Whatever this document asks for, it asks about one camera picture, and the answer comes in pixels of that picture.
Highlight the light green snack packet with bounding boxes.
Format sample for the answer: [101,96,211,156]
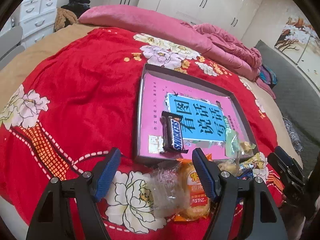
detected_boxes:
[225,129,256,160]

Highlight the clear candy packet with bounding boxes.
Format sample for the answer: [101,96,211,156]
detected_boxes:
[148,161,189,218]

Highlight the Snickers chocolate bar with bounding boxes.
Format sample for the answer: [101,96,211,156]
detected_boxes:
[161,111,188,153]

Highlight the patterned grey pillow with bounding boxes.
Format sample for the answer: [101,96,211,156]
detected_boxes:
[283,117,303,155]

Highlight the yellow cartoon snack packet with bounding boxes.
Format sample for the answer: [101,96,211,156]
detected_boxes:
[217,152,268,178]

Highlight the blue Oreo cookie packet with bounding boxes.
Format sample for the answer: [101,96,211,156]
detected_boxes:
[237,170,254,180]

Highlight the orange rice cracker packet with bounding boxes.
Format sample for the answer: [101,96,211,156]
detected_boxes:
[174,159,210,222]

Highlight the grey padded headboard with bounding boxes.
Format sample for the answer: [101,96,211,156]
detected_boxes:
[255,40,319,174]

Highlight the blue purple folded clothes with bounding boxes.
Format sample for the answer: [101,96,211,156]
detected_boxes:
[259,64,278,88]

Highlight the pink and blue book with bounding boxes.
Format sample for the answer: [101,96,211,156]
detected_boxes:
[138,73,252,159]

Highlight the red floral blanket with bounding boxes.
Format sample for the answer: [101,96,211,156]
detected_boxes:
[1,28,277,239]

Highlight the grey shallow box tray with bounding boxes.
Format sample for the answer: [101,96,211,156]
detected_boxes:
[133,63,259,164]

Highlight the pink quilt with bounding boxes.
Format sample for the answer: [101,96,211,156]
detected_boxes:
[79,5,275,98]

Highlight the grey chair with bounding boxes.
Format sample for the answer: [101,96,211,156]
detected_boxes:
[0,26,25,70]

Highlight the brown fuzzy blanket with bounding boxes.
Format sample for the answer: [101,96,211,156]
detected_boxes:
[54,8,78,31]

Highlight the white drawer chest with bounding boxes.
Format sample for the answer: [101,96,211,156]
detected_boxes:
[17,0,58,48]

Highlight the dark clothes pile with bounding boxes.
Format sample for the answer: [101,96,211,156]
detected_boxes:
[61,0,90,18]

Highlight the floral wall painting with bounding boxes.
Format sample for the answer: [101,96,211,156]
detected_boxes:
[274,17,319,87]

